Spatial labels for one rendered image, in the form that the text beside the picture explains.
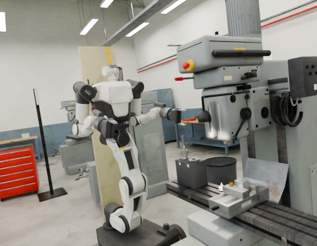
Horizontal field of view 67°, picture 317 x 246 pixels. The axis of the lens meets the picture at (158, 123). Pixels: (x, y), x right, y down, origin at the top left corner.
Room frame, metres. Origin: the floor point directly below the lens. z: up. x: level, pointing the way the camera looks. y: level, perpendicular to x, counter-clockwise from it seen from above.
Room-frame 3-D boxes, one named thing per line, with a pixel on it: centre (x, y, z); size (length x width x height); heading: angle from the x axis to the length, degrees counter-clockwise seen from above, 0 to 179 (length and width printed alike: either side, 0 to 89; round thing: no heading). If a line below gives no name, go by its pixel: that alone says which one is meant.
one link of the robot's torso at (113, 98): (1.85, 0.34, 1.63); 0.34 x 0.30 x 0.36; 131
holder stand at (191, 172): (1.81, -0.20, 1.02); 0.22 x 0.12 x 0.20; 32
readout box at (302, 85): (1.32, -0.84, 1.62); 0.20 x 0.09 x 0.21; 121
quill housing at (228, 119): (1.45, -0.41, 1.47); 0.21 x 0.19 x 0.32; 31
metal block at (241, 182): (1.38, -0.45, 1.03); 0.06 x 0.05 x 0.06; 31
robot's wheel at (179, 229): (1.82, -0.03, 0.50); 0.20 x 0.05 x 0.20; 41
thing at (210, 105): (1.39, -0.31, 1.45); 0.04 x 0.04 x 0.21; 31
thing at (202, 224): (1.45, -0.40, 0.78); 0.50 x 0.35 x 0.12; 121
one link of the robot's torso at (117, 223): (1.86, 0.35, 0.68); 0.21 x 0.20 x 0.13; 41
